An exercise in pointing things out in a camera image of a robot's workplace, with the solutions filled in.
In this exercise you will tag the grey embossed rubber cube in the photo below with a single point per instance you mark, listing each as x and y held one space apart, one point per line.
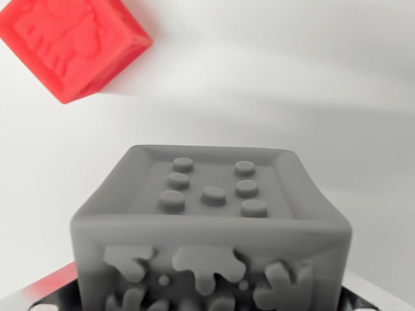
210 233

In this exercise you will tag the red embossed rubber cube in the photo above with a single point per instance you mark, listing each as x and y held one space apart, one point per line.
65 42

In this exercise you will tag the black-tipped silver gripper left finger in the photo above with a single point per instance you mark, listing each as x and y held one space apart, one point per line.
42 294

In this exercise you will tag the black-tipped silver gripper right finger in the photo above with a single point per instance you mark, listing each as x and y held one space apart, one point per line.
366 296

